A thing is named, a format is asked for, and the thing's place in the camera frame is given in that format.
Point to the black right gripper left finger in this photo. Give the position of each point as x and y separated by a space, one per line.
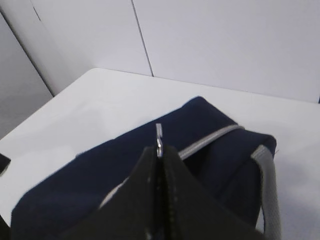
134 212

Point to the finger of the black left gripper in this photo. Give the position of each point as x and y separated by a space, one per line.
4 163

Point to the navy blue lunch bag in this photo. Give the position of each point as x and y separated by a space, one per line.
192 174

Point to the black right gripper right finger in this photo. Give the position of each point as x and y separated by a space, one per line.
190 212

